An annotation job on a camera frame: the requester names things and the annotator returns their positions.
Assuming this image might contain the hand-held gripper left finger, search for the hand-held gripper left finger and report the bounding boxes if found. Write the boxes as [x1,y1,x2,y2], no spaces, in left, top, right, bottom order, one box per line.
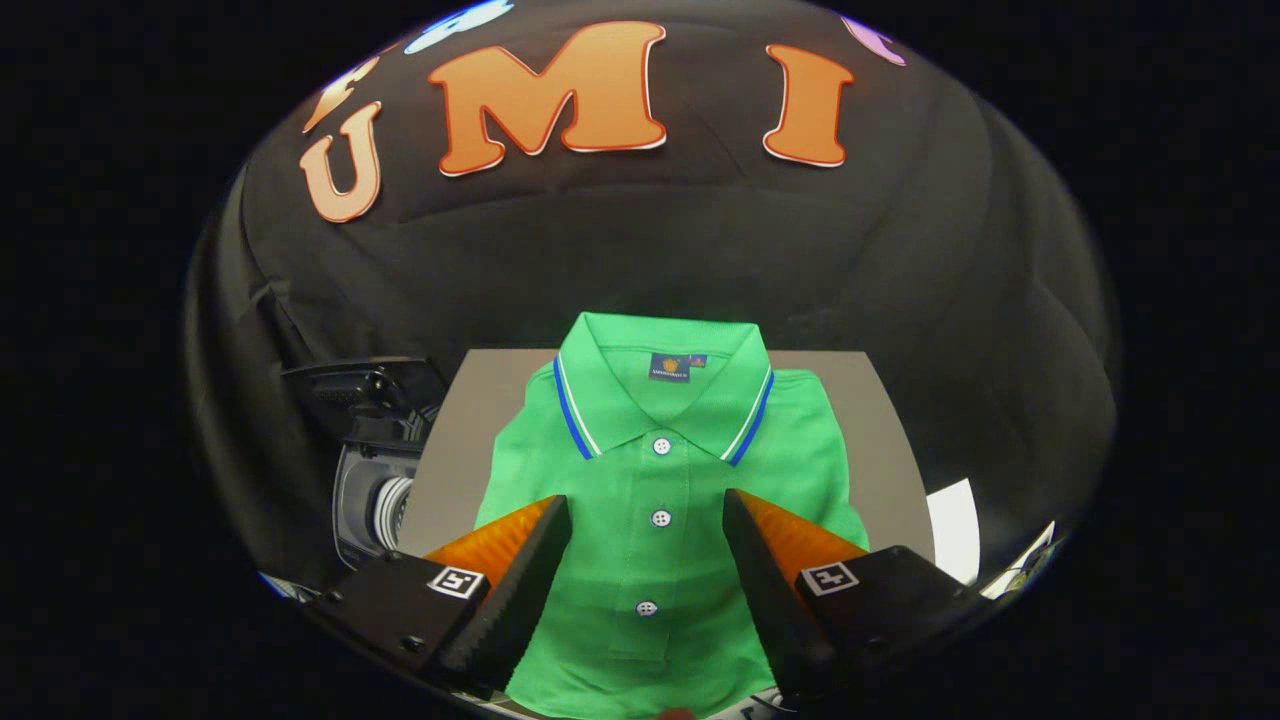
[305,494,573,701]

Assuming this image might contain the black backdrop cloth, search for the black backdrop cloth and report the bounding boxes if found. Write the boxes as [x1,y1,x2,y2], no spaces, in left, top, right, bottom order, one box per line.
[185,0,1121,601]

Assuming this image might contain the dark washing machine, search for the dark washing machine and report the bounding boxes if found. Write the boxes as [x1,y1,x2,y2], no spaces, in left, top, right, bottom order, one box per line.
[280,358,448,573]

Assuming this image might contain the green polo shirt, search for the green polo shirt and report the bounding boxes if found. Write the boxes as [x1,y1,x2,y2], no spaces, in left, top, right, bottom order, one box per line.
[473,312,871,720]

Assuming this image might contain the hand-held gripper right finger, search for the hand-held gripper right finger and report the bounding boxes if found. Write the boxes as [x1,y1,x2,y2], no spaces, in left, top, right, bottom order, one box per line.
[722,488,993,709]

